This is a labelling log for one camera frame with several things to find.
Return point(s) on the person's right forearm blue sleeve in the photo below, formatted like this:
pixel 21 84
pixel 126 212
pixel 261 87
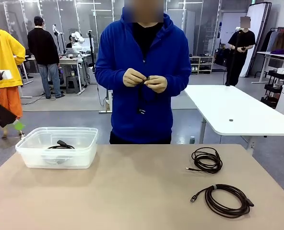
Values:
pixel 108 72

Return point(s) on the person's left forearm blue sleeve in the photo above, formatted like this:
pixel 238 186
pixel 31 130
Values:
pixel 180 79

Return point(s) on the person's right hand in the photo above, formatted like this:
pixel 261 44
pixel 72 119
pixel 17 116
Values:
pixel 132 77

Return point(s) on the person's left hand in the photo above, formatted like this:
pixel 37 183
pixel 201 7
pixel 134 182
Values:
pixel 158 83

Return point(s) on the grey plastic stool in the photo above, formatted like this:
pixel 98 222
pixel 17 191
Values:
pixel 73 83

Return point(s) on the person in black jacket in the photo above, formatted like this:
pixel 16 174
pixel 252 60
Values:
pixel 42 48

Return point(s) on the grey background workbench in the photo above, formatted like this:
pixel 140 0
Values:
pixel 70 61

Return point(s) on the clear plastic storage box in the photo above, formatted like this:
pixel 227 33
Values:
pixel 84 158

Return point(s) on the white device on stand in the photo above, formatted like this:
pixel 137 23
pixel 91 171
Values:
pixel 56 30

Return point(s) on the white standing desk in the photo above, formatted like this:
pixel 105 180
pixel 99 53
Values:
pixel 107 100

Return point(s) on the small white background robot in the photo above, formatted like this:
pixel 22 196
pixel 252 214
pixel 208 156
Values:
pixel 78 38

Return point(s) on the black background tripod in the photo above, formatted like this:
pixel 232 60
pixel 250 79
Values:
pixel 91 48

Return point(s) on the person in blue hoodie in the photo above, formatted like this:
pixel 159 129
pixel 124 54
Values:
pixel 142 124

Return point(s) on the grey can on floor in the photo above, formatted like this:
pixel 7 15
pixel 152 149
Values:
pixel 192 140

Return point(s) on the wooden shoe rack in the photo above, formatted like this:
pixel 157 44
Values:
pixel 204 64

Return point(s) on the black bags pile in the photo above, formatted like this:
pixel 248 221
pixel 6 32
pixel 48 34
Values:
pixel 221 56

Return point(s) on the black pole with lamp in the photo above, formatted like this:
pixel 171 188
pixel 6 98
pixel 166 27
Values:
pixel 229 79

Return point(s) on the large white table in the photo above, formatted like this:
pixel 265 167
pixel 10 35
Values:
pixel 240 110

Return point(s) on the person in black clothes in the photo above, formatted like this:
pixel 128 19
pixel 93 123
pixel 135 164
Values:
pixel 247 40

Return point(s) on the black trolley cart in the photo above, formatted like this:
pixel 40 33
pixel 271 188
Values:
pixel 274 88

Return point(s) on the white folding partition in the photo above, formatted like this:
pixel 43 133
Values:
pixel 258 19

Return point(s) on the white desk with thin legs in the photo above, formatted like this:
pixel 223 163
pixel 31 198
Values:
pixel 276 55

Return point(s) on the purple cloth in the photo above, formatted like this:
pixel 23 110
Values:
pixel 278 51

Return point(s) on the clothes rack with coats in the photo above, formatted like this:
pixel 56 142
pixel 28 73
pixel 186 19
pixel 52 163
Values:
pixel 282 40

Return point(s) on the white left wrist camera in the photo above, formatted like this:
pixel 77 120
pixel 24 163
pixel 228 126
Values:
pixel 6 74

